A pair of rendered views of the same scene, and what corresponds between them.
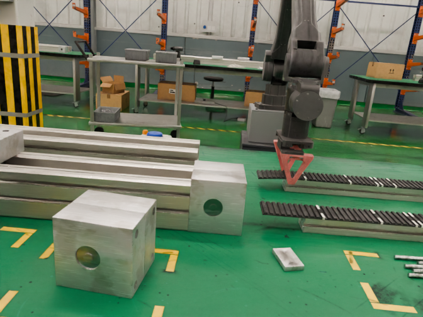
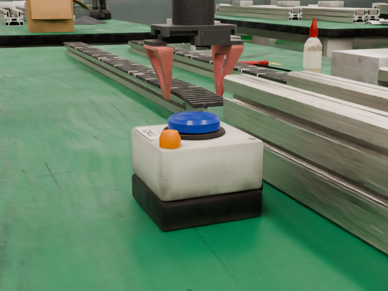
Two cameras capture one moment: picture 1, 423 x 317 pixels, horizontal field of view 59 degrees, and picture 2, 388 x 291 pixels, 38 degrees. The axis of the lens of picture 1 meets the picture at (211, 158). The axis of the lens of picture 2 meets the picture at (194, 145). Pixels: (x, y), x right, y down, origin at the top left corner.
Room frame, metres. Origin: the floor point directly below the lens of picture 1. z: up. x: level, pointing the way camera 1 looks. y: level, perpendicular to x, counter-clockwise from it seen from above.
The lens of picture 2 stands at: (1.08, 0.54, 0.94)
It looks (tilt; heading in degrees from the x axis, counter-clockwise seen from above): 15 degrees down; 248
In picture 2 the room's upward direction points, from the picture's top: straight up
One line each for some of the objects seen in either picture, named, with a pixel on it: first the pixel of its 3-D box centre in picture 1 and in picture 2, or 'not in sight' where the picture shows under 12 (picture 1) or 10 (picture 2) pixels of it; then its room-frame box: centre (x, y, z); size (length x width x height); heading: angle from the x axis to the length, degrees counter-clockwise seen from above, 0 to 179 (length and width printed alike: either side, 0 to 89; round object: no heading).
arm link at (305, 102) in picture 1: (306, 85); not in sight; (0.75, -0.18, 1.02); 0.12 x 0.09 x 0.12; 178
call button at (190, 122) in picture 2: (154, 136); (193, 127); (0.92, 0.15, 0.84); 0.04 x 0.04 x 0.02
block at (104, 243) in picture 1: (112, 236); not in sight; (0.44, 0.12, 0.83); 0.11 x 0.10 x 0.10; 172
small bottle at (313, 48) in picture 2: not in sight; (313, 47); (0.41, -0.47, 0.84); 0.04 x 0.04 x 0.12
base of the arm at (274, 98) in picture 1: (274, 96); not in sight; (1.27, -0.20, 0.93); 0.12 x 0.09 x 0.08; 97
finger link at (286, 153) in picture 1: (293, 161); (210, 63); (0.77, -0.18, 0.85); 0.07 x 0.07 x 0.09; 0
